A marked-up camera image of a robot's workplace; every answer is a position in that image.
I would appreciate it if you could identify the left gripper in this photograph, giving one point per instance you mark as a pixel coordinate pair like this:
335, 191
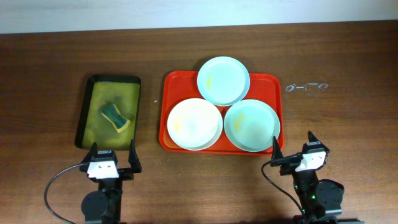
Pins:
125, 173

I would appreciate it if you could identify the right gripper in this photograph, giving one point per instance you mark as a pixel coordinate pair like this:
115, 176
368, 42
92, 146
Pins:
275, 155

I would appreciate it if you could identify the yellow green sponge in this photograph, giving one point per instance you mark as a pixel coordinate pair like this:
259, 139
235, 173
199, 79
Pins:
113, 115

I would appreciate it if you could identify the light green plate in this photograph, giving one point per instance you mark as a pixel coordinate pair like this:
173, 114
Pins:
251, 125

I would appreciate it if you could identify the white plate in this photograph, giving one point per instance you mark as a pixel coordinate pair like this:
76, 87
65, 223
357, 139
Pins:
194, 124

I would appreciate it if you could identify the light blue plate top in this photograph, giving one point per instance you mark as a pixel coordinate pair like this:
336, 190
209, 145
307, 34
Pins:
223, 81

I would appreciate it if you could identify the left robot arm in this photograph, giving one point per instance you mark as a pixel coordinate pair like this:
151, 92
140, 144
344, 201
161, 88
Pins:
103, 206

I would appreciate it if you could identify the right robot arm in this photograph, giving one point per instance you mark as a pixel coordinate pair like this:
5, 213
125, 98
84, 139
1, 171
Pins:
319, 201

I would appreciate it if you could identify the black tray with soapy water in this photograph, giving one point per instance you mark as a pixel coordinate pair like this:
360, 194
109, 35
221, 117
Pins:
101, 92

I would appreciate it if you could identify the red plastic tray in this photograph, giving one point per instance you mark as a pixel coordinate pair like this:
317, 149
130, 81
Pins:
180, 85

